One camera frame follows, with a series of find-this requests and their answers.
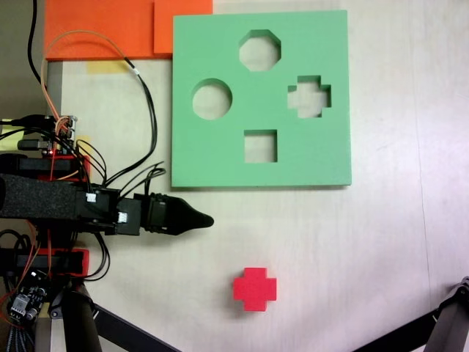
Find thin orange wire loop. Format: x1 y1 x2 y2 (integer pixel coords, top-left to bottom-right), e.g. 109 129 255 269
40 30 139 128

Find yellow sticky note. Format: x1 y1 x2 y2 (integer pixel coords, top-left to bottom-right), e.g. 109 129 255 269
0 123 23 151

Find red and black table clamp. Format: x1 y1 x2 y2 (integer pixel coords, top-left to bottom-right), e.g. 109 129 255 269
0 248 91 278
0 153 92 184

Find black USB plug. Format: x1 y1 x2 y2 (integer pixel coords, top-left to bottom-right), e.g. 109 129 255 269
16 138 51 150

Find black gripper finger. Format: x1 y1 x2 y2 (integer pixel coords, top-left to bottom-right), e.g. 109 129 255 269
171 219 215 237
169 196 215 221

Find thick black cable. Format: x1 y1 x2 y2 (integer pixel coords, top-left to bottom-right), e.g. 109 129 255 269
28 0 47 87

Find green shape sorting board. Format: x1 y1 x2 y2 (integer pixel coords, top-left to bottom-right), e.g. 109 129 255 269
170 10 353 190

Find black USB cable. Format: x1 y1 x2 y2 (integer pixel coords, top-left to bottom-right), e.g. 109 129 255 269
0 114 51 129

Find small black power board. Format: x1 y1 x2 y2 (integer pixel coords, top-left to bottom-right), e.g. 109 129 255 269
6 270 51 327

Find thin black arm wires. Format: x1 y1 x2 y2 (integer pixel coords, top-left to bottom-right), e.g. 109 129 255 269
123 56 166 186

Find red cross columnar block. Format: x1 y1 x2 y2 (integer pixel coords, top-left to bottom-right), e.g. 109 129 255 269
233 267 278 313

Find yellow tape strip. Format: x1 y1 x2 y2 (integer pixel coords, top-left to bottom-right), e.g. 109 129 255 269
86 60 128 74
75 134 93 158

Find circuit board with wires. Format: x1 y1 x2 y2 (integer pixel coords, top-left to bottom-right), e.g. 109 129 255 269
40 114 81 155

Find thin black base wires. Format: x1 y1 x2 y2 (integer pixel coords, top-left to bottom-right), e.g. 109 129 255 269
83 230 111 282

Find black tripod leg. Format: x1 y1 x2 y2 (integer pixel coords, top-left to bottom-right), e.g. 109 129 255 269
49 287 103 352
426 275 469 352

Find thin black gripper wires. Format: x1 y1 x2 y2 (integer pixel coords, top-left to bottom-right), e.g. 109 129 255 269
144 161 166 199

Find braided grey cable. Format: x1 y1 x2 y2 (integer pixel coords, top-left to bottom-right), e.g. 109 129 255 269
4 324 29 352

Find black tripod brace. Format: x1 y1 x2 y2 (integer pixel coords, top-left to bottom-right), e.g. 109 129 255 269
351 309 440 352
91 304 182 352

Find large orange flat block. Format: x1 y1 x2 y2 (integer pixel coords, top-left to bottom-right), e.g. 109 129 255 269
43 0 174 62

